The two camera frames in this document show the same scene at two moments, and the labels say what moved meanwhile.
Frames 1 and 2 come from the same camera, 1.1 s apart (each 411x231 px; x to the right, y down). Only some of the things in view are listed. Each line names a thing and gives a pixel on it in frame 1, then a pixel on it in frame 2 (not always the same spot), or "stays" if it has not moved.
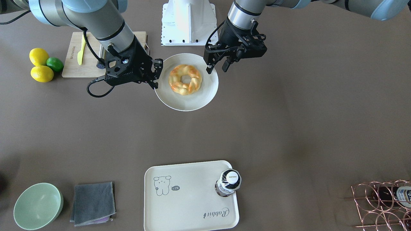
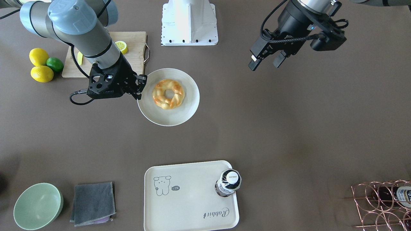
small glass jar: (229, 181) stays
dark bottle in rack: (400, 196) stays
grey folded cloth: (93, 203) stays
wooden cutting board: (87, 67) stays
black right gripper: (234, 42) to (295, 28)
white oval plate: (200, 99) to (176, 116)
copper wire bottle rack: (383, 206) stays
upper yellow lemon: (38, 56) stays
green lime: (56, 64) stays
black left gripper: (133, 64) to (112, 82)
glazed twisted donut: (175, 83) to (158, 96)
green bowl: (38, 206) stays
